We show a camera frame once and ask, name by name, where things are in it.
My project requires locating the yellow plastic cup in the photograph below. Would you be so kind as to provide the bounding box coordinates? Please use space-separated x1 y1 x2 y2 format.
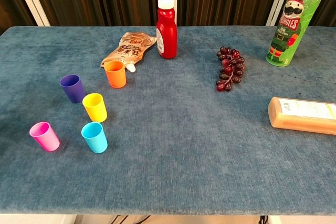
82 93 108 123

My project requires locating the blue plastic cup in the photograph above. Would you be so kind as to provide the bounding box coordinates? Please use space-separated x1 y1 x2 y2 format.
81 122 109 154

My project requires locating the purple plastic cup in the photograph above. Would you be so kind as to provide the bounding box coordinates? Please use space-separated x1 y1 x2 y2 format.
59 74 86 104

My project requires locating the pink plastic cup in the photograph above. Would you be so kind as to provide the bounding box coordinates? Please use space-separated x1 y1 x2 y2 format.
29 121 61 152

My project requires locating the orange plastic cup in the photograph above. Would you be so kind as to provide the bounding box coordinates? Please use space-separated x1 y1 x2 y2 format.
104 60 127 89

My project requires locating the blue velvet tablecloth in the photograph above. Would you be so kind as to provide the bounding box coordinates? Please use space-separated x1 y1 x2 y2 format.
0 26 336 216

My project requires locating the brown spout pouch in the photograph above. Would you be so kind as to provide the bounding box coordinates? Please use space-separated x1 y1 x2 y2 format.
100 32 158 73

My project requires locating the red ketchup squeeze bottle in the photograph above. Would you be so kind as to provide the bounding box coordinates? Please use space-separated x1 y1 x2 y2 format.
156 0 178 60

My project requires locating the red grape bunch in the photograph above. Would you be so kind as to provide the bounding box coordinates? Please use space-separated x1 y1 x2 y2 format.
216 46 246 92

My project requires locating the orange juice bottle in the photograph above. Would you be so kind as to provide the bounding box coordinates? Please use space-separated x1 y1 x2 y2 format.
267 97 336 136

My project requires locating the green Pringles can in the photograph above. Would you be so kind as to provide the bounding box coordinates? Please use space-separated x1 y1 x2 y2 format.
265 0 330 68

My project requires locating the black floor cable bundle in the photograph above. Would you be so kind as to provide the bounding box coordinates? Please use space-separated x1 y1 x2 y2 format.
109 215 152 224

